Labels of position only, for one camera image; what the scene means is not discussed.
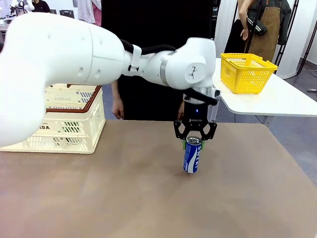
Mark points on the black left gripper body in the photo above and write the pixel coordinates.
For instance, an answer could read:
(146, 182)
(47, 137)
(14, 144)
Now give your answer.
(196, 116)

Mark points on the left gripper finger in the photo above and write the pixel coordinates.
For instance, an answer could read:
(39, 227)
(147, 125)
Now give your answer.
(211, 134)
(179, 132)

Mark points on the blue Sweat drink can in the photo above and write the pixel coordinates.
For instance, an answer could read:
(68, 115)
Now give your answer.
(193, 156)

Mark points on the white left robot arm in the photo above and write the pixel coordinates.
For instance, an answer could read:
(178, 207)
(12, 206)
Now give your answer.
(62, 49)

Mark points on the person's right forearm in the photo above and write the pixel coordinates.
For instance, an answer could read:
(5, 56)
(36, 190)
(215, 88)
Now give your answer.
(116, 91)

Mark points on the yellow plastic shopping basket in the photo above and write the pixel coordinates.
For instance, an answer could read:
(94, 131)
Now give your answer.
(245, 79)

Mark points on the person's left hand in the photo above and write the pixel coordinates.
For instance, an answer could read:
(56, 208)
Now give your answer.
(181, 112)

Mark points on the person's right hand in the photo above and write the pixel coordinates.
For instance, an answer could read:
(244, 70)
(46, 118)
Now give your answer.
(118, 109)

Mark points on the apron person's right hand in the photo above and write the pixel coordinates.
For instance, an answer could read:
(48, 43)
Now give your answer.
(244, 34)

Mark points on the white side table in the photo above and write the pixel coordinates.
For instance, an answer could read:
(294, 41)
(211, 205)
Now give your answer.
(284, 99)

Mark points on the white curtain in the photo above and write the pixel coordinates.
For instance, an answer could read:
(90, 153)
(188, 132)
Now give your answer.
(225, 24)
(292, 49)

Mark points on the cream crate with brown rim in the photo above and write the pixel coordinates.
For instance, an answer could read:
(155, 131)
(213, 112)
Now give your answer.
(81, 129)

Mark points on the person's black shirt torso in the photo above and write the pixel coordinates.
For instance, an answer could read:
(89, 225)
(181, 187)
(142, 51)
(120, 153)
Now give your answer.
(153, 19)

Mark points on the black metal stand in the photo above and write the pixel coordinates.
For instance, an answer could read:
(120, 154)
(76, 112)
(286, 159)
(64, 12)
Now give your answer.
(282, 47)
(307, 47)

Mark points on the person in brown apron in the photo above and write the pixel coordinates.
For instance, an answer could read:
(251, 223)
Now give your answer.
(270, 29)

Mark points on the hanging pink garment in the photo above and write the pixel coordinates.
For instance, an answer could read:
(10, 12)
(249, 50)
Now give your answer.
(97, 13)

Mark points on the hanging striped white shirt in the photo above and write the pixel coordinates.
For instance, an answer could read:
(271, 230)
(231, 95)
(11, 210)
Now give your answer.
(85, 11)

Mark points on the black monitor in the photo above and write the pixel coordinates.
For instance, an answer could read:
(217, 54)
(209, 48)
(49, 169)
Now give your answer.
(67, 13)
(53, 11)

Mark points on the seated person in black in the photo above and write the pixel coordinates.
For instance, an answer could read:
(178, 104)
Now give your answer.
(42, 6)

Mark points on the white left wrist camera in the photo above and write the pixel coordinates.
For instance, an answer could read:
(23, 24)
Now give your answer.
(216, 93)

